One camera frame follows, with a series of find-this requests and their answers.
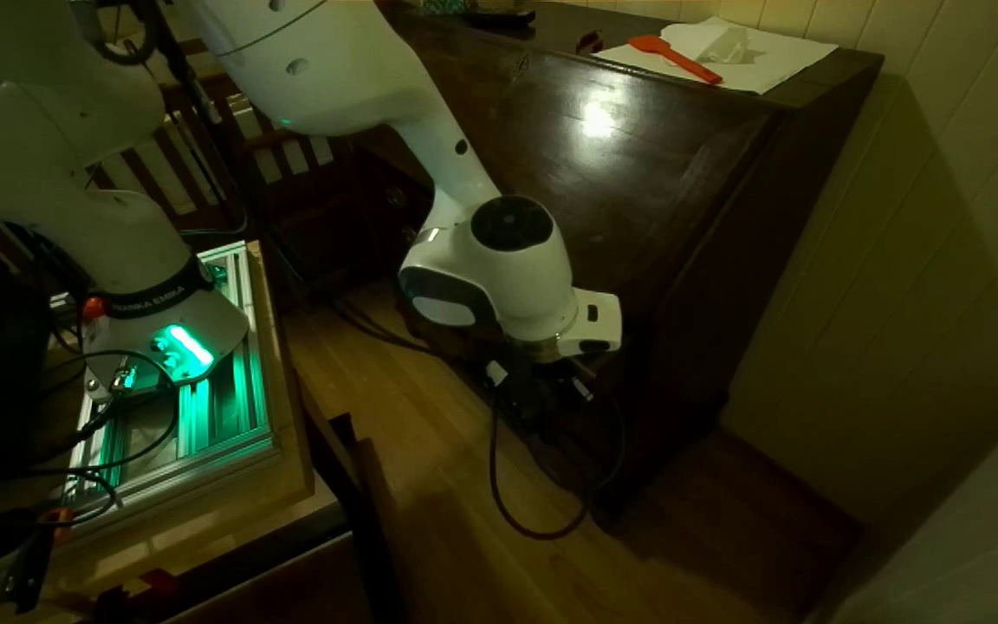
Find black and orange clamp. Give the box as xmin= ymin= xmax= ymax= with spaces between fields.
xmin=0 ymin=507 xmax=75 ymax=618

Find white paper sheets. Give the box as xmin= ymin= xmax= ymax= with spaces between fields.
xmin=592 ymin=15 xmax=843 ymax=98

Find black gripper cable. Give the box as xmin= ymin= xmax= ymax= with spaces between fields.
xmin=328 ymin=290 xmax=630 ymax=545

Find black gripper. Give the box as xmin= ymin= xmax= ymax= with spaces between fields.
xmin=484 ymin=353 xmax=623 ymax=435

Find black base cable loop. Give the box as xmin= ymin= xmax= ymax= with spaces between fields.
xmin=51 ymin=347 xmax=182 ymax=478

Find dark wooden dresser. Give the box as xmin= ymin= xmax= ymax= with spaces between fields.
xmin=355 ymin=0 xmax=887 ymax=532

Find wooden slatted chair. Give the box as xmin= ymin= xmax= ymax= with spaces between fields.
xmin=87 ymin=67 xmax=410 ymax=290

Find dark wooden chair back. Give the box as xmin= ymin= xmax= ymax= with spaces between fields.
xmin=293 ymin=407 xmax=412 ymax=624

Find light wooden robot platform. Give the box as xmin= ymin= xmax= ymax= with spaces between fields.
xmin=0 ymin=235 xmax=352 ymax=624

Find orange-red flat tool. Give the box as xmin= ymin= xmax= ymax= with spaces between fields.
xmin=626 ymin=30 xmax=724 ymax=91

